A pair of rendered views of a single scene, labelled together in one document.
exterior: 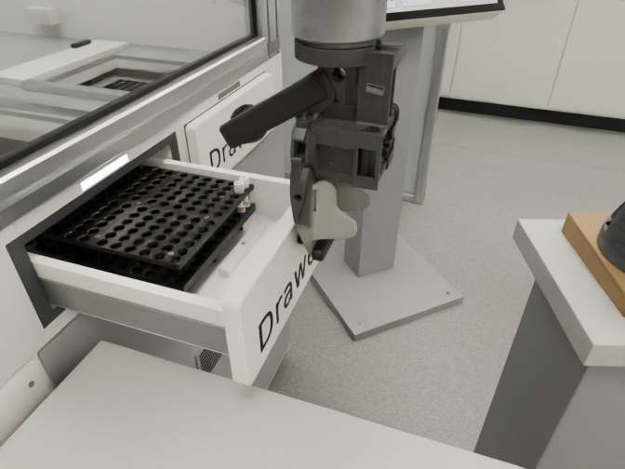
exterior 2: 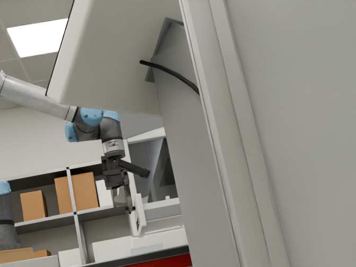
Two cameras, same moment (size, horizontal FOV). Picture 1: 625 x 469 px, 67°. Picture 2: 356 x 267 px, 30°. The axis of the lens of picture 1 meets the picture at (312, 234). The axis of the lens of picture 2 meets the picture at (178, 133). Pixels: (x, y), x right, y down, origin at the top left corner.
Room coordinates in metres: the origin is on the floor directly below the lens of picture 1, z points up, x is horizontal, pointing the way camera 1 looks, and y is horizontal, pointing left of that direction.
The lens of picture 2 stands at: (2.50, -0.85, 0.55)
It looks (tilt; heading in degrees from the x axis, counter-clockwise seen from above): 15 degrees up; 153
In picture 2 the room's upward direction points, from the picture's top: 12 degrees counter-clockwise
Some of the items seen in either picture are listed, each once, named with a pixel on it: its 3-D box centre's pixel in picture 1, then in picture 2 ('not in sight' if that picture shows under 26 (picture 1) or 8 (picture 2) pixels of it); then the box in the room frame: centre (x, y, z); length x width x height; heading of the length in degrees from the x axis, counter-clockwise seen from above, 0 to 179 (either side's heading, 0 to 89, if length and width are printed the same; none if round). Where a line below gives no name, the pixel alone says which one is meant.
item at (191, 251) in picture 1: (214, 221); not in sight; (0.45, 0.11, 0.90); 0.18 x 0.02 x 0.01; 161
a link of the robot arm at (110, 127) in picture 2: not in sight; (108, 127); (0.40, -0.02, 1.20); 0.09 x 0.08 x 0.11; 86
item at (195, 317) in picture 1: (139, 226); (199, 208); (0.49, 0.22, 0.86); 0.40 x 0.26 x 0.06; 71
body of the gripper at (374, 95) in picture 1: (343, 112); (115, 171); (0.40, -0.03, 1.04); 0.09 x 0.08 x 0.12; 71
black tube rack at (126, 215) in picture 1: (144, 224); not in sight; (0.49, 0.21, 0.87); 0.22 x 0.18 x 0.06; 71
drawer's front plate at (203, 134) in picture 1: (237, 126); not in sight; (0.79, 0.13, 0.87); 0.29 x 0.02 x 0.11; 161
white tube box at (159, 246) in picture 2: not in sight; (147, 251); (0.15, 0.14, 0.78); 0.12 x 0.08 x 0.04; 67
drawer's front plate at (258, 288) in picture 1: (294, 254); (139, 216); (0.42, 0.02, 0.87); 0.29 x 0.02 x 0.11; 161
